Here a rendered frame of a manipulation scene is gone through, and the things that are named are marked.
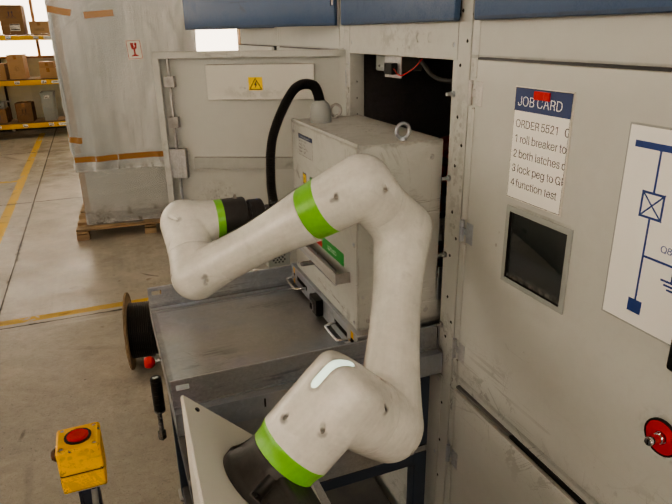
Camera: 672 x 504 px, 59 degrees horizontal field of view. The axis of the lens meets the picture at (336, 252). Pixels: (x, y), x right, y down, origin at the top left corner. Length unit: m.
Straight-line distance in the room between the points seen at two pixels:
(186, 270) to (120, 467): 1.52
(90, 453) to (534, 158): 1.00
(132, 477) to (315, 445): 1.75
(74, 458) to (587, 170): 1.06
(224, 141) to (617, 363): 1.44
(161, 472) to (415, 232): 1.72
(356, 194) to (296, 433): 0.43
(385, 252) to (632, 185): 0.46
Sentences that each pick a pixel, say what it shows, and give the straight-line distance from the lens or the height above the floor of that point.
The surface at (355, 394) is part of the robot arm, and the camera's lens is 0.90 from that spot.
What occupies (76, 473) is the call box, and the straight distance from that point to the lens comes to 1.31.
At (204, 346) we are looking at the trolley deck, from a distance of 1.64.
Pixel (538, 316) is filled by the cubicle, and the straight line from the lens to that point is 1.19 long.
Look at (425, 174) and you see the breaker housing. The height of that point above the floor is 1.31.
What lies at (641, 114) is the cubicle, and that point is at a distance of 0.97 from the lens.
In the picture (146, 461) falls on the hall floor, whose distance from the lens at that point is 2.67.
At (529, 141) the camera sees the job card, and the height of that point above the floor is 1.44.
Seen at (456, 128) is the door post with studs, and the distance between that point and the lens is 1.38.
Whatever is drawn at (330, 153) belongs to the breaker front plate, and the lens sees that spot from 1.51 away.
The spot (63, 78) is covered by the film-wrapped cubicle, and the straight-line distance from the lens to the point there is 5.29.
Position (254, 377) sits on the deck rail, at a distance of 1.42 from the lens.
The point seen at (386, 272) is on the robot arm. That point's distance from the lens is 1.15.
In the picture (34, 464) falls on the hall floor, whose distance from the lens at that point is 2.84.
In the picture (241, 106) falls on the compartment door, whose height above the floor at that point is 1.41.
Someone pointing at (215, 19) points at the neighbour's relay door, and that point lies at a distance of 2.32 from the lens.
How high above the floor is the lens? 1.63
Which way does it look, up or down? 20 degrees down
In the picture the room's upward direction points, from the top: 1 degrees counter-clockwise
